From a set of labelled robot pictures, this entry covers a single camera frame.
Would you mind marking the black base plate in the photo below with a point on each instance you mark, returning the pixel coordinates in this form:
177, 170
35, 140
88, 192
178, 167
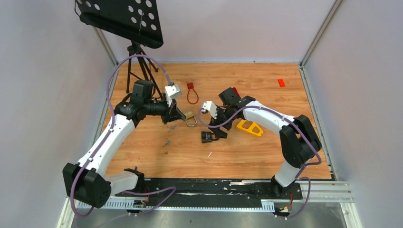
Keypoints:
214, 193

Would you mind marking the black music stand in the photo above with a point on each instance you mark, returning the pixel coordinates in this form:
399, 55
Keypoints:
135, 20

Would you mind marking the red toy brick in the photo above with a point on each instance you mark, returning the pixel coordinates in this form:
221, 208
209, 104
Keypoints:
235, 91

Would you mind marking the small red block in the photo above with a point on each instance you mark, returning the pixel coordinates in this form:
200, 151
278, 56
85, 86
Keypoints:
281, 82

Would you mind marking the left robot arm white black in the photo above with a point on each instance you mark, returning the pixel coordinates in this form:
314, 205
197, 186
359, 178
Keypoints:
85, 180

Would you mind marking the black padlock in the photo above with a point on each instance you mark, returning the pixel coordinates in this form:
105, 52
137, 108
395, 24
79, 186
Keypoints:
208, 137

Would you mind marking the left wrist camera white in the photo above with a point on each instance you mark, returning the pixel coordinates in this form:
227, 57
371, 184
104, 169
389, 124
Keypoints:
172, 92

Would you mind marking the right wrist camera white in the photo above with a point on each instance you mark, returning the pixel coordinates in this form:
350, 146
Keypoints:
210, 107

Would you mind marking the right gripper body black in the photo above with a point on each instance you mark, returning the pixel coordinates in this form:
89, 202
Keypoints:
223, 115

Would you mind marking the brass padlock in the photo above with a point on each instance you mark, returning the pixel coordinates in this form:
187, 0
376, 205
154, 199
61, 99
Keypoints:
190, 118

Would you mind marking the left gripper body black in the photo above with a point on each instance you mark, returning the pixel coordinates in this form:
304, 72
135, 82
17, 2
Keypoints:
166, 118

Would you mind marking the yellow triangular plastic piece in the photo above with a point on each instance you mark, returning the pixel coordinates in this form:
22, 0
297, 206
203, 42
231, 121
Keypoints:
250, 127

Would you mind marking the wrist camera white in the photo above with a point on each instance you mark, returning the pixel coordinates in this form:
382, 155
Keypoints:
210, 107
172, 92

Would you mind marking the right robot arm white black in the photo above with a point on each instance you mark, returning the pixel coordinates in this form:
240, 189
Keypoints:
299, 141

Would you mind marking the red cable lock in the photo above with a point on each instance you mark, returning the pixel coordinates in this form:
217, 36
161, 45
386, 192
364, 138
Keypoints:
192, 96

